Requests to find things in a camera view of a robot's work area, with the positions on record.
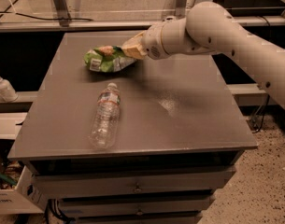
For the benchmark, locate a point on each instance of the white pump dispenser bottle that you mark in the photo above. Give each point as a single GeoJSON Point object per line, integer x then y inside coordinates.
{"type": "Point", "coordinates": [7, 92]}

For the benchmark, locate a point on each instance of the white cardboard box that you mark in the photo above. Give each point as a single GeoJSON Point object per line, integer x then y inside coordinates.
{"type": "Point", "coordinates": [25, 198]}

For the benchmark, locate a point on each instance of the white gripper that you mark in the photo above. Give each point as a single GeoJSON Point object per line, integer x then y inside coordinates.
{"type": "Point", "coordinates": [151, 43]}

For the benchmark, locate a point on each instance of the clear plastic water bottle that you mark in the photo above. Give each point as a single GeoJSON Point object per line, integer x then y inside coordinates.
{"type": "Point", "coordinates": [106, 119]}

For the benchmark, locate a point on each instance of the green rice chip bag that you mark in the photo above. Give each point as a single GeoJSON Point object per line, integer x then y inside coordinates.
{"type": "Point", "coordinates": [107, 59]}

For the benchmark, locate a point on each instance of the metal frame rail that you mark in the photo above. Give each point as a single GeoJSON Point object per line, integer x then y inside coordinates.
{"type": "Point", "coordinates": [50, 26]}

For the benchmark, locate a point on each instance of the grey drawer cabinet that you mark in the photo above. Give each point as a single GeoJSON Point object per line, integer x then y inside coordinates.
{"type": "Point", "coordinates": [179, 135]}

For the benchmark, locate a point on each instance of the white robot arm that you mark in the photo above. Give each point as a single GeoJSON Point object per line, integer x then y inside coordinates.
{"type": "Point", "coordinates": [209, 27]}

